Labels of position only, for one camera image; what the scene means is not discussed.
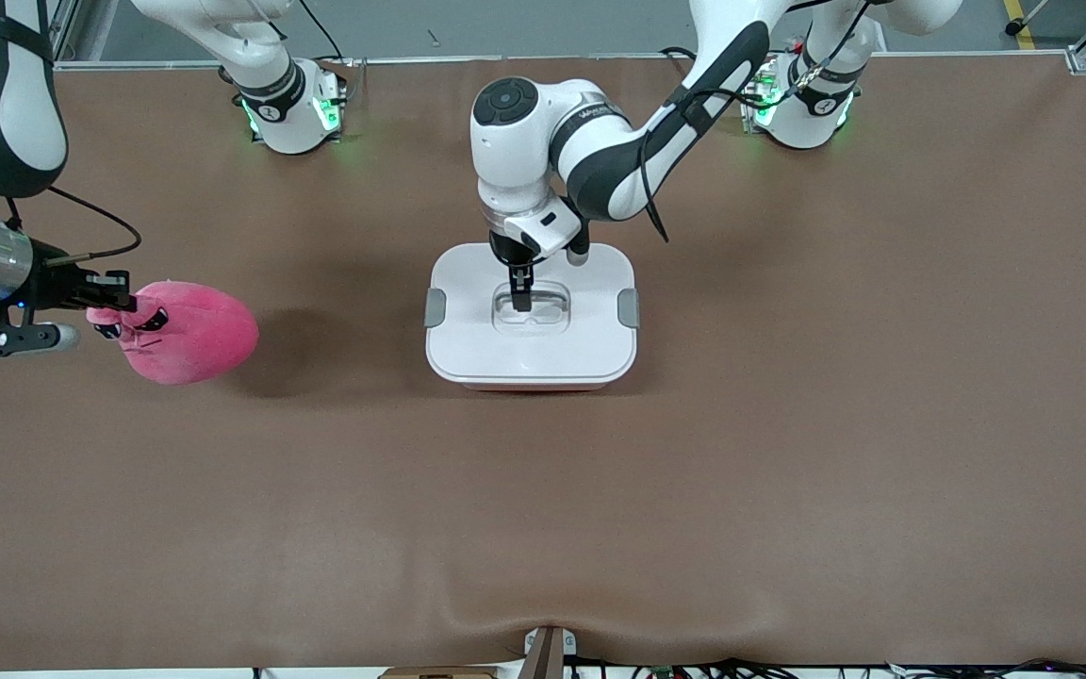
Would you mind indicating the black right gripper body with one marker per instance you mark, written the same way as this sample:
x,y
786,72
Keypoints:
x,y
57,286

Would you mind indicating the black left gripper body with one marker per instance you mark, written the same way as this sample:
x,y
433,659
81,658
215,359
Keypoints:
x,y
507,251

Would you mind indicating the white box lid grey clasps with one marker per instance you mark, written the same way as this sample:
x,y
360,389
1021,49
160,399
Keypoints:
x,y
590,339

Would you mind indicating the pink plush toy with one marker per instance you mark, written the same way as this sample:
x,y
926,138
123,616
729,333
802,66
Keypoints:
x,y
194,339

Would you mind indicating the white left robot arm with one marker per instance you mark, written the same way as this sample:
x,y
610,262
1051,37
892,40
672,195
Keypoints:
x,y
524,160

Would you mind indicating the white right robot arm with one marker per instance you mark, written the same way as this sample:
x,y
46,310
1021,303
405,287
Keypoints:
x,y
288,127

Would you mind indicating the pink plastic box base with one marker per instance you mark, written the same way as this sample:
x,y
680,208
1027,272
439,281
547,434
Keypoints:
x,y
534,386

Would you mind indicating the brown table mat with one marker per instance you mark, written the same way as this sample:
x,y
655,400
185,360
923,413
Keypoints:
x,y
543,519

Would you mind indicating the brown cardboard piece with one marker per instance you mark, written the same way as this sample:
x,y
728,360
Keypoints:
x,y
439,673

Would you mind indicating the black stand foot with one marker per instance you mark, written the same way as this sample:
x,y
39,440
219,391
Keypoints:
x,y
1011,27

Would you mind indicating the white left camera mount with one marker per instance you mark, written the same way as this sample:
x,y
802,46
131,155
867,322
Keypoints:
x,y
534,226

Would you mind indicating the long silver table rail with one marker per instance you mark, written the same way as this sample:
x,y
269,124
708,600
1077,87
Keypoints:
x,y
411,59

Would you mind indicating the silver aluminium frame post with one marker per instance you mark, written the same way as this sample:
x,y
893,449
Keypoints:
x,y
67,28

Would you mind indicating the silver bracket with brown post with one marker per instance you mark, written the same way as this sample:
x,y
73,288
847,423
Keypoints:
x,y
548,655

